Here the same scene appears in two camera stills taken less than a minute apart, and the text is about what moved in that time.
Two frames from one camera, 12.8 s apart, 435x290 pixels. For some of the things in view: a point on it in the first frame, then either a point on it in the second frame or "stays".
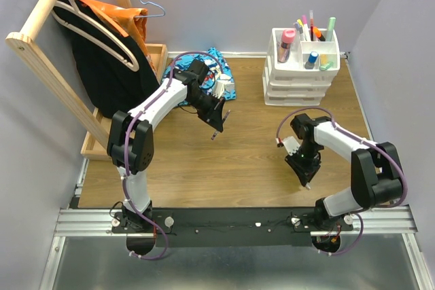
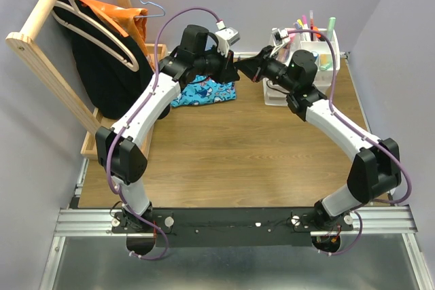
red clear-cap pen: (311, 26) stays
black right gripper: (301, 168) → (250, 66)
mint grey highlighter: (330, 28) stays
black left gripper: (213, 115) → (228, 73)
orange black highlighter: (318, 34) stays
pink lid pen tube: (288, 36) stays
